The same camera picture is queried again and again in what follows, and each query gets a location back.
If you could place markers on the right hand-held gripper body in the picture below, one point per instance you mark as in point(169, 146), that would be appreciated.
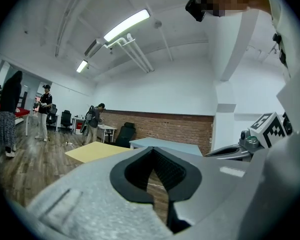
point(271, 130)

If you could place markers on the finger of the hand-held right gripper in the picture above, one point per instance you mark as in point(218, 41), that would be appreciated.
point(227, 149)
point(237, 156)

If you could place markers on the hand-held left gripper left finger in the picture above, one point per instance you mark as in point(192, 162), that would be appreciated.
point(90, 199)

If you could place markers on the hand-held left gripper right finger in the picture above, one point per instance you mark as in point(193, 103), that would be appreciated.
point(215, 189)

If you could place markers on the yellow table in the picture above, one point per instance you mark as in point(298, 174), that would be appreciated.
point(97, 151)

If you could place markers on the white power strip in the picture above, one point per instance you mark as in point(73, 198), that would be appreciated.
point(69, 143)

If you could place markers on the light blue table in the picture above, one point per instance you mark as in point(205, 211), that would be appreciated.
point(165, 145)

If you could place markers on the black office chair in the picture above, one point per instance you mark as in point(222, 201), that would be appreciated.
point(52, 115)
point(126, 134)
point(66, 119)

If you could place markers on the black plastic clip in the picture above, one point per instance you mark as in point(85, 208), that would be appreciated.
point(277, 38)
point(283, 56)

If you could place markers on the white desk with red panel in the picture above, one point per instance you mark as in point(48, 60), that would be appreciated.
point(78, 125)

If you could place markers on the grey backpack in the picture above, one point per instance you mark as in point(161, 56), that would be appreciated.
point(89, 114)

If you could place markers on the red table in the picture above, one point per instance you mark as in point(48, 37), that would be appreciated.
point(21, 112)

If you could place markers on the white ceiling pipes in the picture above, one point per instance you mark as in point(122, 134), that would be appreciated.
point(137, 52)

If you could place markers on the short ceiling light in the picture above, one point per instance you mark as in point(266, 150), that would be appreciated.
point(82, 66)

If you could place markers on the round smoke detector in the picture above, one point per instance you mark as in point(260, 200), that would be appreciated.
point(157, 24)

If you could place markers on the long ceiling light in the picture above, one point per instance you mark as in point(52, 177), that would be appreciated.
point(126, 25)

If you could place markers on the black head-worn camera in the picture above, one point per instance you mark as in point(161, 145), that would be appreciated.
point(195, 9)

